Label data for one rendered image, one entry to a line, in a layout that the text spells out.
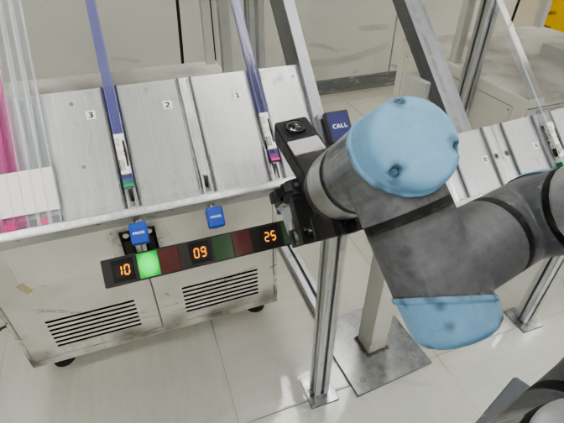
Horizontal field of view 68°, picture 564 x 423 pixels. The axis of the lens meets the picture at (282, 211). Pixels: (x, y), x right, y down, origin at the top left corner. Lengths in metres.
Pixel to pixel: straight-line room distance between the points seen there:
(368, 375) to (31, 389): 0.93
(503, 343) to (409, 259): 1.17
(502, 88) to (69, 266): 1.29
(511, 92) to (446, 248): 1.13
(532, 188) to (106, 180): 0.52
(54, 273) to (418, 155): 0.94
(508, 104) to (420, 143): 1.15
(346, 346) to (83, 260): 0.76
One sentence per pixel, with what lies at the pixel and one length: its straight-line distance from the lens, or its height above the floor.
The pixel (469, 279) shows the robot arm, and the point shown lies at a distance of 0.34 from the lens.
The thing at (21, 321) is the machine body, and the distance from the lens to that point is 1.23.
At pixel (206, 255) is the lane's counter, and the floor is 0.65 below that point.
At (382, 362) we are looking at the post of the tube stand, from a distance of 1.31.
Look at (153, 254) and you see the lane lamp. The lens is 0.64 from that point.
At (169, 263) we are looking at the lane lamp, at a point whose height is 0.65.
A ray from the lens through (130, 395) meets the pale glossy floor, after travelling 1.30.
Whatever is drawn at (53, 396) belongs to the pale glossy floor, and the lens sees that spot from 1.38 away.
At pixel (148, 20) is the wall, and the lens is 2.53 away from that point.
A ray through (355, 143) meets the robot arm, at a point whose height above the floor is 0.93.
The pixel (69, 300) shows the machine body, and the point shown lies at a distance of 1.18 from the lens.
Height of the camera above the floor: 1.08
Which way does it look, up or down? 37 degrees down
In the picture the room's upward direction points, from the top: straight up
